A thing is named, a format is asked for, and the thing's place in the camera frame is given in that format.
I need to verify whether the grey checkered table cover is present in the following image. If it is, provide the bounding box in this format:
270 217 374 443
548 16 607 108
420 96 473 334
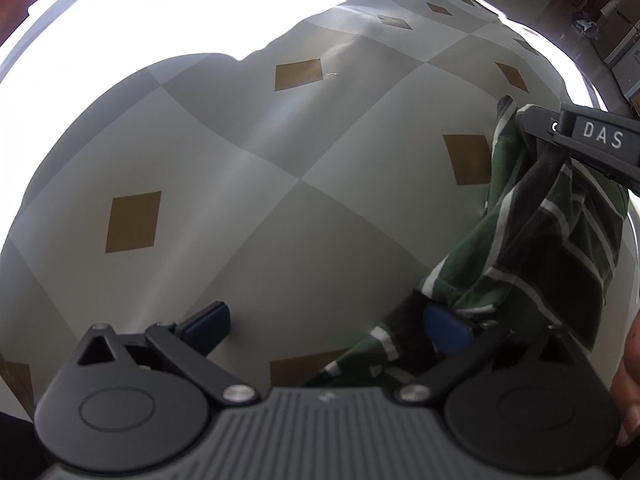
1 0 639 418

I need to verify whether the green black striped garment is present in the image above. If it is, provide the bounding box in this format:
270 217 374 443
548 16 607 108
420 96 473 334
311 96 628 389

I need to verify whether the person's right hand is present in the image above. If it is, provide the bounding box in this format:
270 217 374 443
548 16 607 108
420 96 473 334
610 314 640 446

